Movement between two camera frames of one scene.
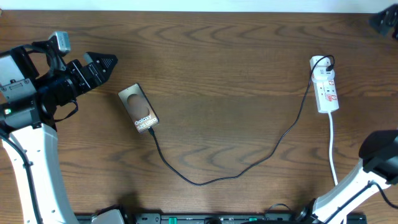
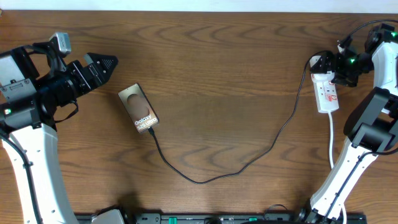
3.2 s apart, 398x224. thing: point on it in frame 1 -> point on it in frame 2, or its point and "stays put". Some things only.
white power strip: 325,87 stays put
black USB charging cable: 331,68 -> 153,132
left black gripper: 86,80 stays put
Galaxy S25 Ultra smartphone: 138,108 stays put
